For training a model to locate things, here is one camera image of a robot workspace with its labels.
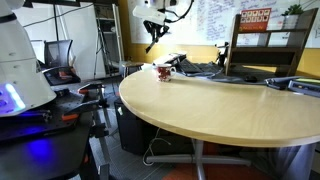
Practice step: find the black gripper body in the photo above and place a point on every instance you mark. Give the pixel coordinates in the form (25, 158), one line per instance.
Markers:
(155, 30)

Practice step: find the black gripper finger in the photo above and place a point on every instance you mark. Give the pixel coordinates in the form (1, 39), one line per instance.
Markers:
(149, 47)

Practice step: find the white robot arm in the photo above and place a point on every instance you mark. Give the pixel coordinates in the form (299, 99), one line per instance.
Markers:
(163, 5)

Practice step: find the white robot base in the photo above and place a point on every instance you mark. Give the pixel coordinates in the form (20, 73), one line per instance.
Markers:
(22, 84)

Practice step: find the red white mug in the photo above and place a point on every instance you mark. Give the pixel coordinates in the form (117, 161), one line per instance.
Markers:
(165, 72)

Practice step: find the small stool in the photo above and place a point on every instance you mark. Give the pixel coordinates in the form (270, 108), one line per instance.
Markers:
(125, 67)

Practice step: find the black keyboard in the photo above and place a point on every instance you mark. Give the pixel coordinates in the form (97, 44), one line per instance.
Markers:
(188, 67)

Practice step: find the dark wooden shelf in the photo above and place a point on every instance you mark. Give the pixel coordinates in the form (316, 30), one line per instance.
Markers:
(281, 48)

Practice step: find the black computer tower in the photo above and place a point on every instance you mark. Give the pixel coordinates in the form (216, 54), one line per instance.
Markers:
(136, 135)

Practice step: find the black office chair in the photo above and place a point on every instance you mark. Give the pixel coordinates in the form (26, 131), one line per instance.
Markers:
(57, 69)

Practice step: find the red game box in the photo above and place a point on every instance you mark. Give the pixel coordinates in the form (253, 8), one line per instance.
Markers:
(254, 20)

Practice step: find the round wooden table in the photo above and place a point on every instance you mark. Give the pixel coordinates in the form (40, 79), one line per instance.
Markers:
(283, 125)

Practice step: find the orange black bar clamp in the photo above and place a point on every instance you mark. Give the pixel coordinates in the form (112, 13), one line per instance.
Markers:
(84, 107)

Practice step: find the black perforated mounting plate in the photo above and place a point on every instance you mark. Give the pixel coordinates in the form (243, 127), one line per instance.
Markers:
(50, 118)

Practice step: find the potted green plant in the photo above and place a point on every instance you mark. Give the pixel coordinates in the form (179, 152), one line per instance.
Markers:
(291, 16)

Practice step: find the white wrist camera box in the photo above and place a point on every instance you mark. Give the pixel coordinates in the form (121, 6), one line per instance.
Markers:
(149, 14)

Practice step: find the camera tripod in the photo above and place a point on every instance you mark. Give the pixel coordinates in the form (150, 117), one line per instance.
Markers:
(104, 50)

